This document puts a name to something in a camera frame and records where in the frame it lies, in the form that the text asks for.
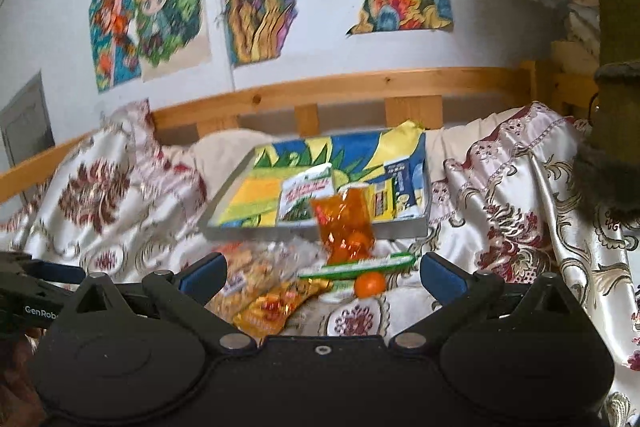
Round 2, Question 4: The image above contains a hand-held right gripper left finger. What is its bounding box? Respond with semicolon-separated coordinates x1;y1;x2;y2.
62;252;257;354

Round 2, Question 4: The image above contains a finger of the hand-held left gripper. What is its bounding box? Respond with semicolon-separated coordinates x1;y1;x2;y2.
0;252;87;287

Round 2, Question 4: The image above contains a cream pillow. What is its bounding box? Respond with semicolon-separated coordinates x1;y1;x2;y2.
190;109;506;188

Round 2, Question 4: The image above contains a white wall pipe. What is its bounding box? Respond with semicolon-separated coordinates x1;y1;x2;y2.
215;0;237;92

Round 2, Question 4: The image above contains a gold red snack packet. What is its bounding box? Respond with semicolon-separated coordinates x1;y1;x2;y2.
232;278;334;339

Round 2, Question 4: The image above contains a clear peanut packet red print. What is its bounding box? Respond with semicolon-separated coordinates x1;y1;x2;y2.
205;243;286;323

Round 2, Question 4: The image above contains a floral satin blanket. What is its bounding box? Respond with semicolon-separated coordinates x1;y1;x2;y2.
0;99;640;427

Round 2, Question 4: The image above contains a translucent orange snack packet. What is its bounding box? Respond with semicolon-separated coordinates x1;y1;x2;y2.
310;187;376;265

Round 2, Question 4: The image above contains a green white stick packet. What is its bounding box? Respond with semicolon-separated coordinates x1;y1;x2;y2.
298;253;417;280

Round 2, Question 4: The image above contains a grey metal tray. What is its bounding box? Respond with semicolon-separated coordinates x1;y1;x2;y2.
197;127;433;243

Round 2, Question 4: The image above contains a wooden bed frame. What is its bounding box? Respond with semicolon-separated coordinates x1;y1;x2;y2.
0;59;601;208

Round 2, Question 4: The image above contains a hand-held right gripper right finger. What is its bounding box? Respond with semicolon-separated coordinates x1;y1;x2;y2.
386;253;586;354

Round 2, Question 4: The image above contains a tangerine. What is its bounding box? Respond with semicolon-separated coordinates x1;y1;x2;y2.
353;272;387;298

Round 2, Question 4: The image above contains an olive coat with fur trim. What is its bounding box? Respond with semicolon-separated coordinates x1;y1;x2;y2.
572;0;640;225

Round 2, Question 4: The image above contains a white pickled vegetable packet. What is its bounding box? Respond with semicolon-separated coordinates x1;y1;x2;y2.
276;164;335;224

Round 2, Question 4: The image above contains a clear mixed nut packet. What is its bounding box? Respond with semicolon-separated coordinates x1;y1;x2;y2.
260;239;326;280

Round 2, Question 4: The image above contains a doll figure wall poster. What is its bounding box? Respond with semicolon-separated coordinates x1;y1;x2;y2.
132;0;213;82

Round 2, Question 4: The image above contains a blue orange wall poster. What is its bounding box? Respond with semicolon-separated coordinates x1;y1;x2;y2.
89;0;143;94

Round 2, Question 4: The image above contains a dinosaur drawing paper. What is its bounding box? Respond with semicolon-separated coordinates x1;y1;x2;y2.
220;121;428;228

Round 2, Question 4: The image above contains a yellow snack packet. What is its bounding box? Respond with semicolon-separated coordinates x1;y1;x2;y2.
370;184;401;220

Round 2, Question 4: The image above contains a blue calcium box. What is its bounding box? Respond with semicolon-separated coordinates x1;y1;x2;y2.
384;157;423;218

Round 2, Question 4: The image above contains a grey wall panel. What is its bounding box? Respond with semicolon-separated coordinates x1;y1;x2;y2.
0;72;56;168

